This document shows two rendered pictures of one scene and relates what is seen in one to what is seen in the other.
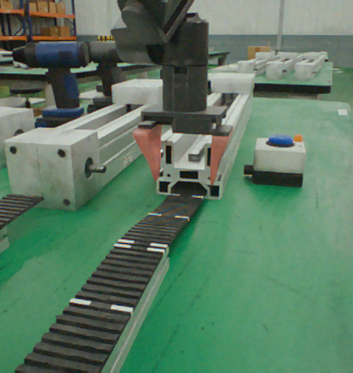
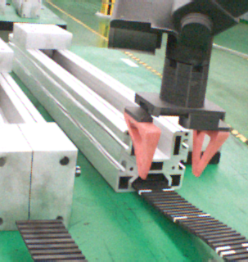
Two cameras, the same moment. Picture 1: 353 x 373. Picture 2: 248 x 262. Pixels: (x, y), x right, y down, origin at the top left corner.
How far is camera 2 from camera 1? 0.45 m
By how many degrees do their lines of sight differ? 35
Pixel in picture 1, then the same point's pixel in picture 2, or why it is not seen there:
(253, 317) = not seen: outside the picture
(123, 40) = (124, 29)
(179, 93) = (195, 90)
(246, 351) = not seen: outside the picture
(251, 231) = (241, 215)
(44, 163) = (38, 175)
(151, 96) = (3, 62)
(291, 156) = not seen: hidden behind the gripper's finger
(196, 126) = (208, 122)
